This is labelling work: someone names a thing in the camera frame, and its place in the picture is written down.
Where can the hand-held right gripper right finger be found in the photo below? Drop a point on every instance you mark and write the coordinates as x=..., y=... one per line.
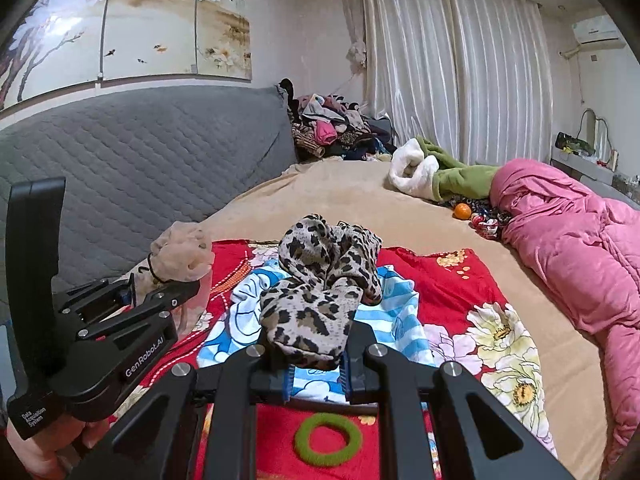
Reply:
x=345, y=380

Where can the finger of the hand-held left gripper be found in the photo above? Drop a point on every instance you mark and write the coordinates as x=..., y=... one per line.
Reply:
x=165, y=300
x=100, y=292

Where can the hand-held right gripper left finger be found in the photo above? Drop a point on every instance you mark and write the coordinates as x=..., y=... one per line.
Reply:
x=287, y=385

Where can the leopard print cloth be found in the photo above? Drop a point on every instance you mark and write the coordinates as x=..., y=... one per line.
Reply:
x=310, y=310

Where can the person's left hand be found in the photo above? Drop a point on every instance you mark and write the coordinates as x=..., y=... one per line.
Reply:
x=40, y=455

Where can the blue striped cartoon towel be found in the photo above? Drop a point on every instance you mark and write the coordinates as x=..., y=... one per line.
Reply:
x=400, y=310

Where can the red floral blanket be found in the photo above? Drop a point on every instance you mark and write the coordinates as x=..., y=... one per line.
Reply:
x=450, y=300

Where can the grey quilted headboard cover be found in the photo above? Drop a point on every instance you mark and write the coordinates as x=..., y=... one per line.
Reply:
x=125, y=160

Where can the tangerine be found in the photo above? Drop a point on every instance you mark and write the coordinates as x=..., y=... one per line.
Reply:
x=462, y=211

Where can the green and white plush robe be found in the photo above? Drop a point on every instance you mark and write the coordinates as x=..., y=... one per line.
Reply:
x=465, y=180

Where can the pile of clothes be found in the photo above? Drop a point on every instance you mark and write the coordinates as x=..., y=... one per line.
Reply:
x=340, y=130

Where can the pink quilt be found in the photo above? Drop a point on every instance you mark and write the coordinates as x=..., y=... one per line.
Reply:
x=565, y=240

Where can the curtain tieback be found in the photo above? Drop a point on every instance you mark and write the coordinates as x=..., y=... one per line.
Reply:
x=357, y=55

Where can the grey dresser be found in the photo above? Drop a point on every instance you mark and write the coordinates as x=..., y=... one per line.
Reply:
x=575, y=165

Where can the black bag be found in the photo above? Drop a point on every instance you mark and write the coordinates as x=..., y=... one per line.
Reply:
x=567, y=141

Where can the white curtain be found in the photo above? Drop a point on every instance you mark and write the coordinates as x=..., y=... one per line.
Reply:
x=425, y=60

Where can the dresser mirror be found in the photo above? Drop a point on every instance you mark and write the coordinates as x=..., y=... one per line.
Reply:
x=587, y=125

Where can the white air conditioner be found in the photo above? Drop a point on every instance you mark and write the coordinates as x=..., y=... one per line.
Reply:
x=597, y=32

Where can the floral wall mural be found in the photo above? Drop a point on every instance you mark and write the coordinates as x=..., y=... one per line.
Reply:
x=150, y=20

